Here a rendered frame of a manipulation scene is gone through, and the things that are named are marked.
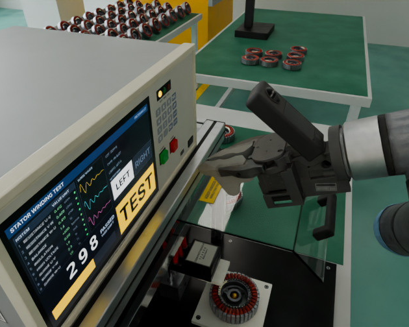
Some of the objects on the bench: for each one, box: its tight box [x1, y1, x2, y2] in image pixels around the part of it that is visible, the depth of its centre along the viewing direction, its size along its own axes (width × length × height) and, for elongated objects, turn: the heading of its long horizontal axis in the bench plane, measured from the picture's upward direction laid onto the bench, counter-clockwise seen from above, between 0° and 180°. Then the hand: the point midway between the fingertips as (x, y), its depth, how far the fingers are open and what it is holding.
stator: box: [209, 272, 260, 324], centre depth 76 cm, size 11×11×4 cm
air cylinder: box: [159, 270, 191, 302], centre depth 80 cm, size 5×8×6 cm
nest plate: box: [192, 271, 272, 327], centre depth 77 cm, size 15×15×1 cm
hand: (204, 163), depth 52 cm, fingers closed
